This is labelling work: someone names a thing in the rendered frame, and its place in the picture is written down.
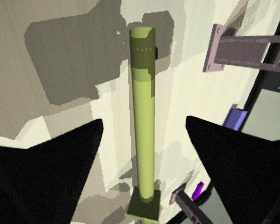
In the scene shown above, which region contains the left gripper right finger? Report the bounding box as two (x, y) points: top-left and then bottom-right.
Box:
(185, 116), (280, 224)

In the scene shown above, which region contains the purple flat block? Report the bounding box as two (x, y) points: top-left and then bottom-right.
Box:
(191, 181), (204, 200)

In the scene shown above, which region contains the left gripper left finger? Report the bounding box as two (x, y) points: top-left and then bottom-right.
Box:
(0, 119), (104, 224)

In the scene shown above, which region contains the dark blue rectangular block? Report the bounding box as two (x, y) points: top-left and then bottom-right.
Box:
(222, 108), (248, 130)

